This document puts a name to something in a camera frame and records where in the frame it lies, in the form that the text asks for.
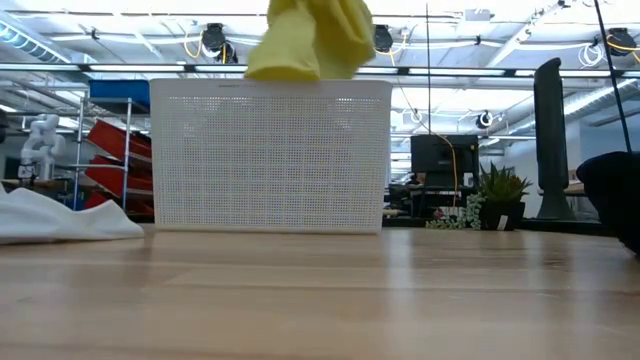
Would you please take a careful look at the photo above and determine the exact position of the yellow shirt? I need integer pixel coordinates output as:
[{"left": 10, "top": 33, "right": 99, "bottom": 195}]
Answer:
[{"left": 243, "top": 0, "right": 377, "bottom": 82}]

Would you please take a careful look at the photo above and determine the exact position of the dark background desk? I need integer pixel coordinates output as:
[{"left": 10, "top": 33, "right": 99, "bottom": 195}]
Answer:
[{"left": 383, "top": 182, "right": 482, "bottom": 224}]

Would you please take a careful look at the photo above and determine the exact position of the blue storage bin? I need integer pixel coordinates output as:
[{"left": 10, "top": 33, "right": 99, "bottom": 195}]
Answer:
[{"left": 88, "top": 79, "right": 151, "bottom": 107}]

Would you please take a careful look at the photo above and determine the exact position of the plain white cloth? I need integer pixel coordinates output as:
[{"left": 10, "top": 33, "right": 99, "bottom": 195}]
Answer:
[{"left": 0, "top": 182, "right": 145, "bottom": 245}]

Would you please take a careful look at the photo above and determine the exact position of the thin black hanging cable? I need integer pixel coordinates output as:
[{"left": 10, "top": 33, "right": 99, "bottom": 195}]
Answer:
[{"left": 424, "top": 0, "right": 432, "bottom": 136}]

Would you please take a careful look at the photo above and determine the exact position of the red storage bin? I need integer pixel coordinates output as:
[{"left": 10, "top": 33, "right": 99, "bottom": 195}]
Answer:
[
  {"left": 84, "top": 154, "right": 153, "bottom": 199},
  {"left": 84, "top": 192, "right": 154, "bottom": 217},
  {"left": 88, "top": 119, "right": 153, "bottom": 161}
]

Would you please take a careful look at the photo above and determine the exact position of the small potted succulent plant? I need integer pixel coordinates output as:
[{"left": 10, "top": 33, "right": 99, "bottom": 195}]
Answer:
[{"left": 424, "top": 160, "right": 534, "bottom": 232}]

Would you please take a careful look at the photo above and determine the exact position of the black garment with ribbed trim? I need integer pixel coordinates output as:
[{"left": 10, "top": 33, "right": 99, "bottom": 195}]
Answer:
[{"left": 575, "top": 151, "right": 640, "bottom": 256}]

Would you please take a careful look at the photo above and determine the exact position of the metal shelf rack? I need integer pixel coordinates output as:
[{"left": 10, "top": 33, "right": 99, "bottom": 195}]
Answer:
[{"left": 72, "top": 97, "right": 154, "bottom": 219}]

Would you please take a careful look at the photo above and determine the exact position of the tall black column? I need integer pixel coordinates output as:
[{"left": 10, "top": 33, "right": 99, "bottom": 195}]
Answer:
[{"left": 533, "top": 57, "right": 576, "bottom": 221}]

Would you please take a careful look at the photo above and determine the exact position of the black ceiling cable reel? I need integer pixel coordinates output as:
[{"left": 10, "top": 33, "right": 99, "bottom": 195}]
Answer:
[
  {"left": 605, "top": 27, "right": 639, "bottom": 57},
  {"left": 474, "top": 109, "right": 496, "bottom": 130},
  {"left": 373, "top": 23, "right": 396, "bottom": 54},
  {"left": 202, "top": 22, "right": 239, "bottom": 65}
]

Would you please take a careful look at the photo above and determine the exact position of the yellow hanging cord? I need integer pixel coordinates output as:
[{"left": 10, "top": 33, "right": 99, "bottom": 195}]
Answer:
[{"left": 374, "top": 44, "right": 459, "bottom": 209}]

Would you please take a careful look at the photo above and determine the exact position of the thin black pole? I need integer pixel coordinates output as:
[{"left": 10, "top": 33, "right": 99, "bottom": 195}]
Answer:
[{"left": 593, "top": 0, "right": 634, "bottom": 154}]

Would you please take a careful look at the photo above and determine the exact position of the white plastic laundry basket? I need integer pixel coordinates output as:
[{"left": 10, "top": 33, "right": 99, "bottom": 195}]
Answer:
[{"left": 149, "top": 78, "right": 394, "bottom": 234}]

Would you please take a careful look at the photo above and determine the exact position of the black monitor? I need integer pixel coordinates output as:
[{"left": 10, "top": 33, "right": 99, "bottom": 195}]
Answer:
[{"left": 410, "top": 133, "right": 480, "bottom": 189}]

